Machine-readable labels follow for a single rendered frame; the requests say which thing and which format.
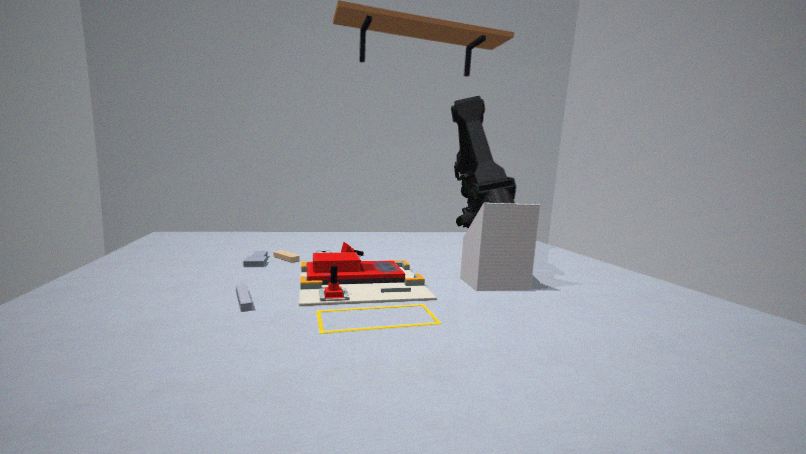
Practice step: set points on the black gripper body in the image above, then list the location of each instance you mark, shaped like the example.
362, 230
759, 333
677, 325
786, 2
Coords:
467, 217

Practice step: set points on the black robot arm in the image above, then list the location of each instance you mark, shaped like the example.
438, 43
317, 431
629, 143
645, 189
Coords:
489, 183

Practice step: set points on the tan rectangular block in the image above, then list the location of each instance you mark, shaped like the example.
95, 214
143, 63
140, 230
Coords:
286, 256

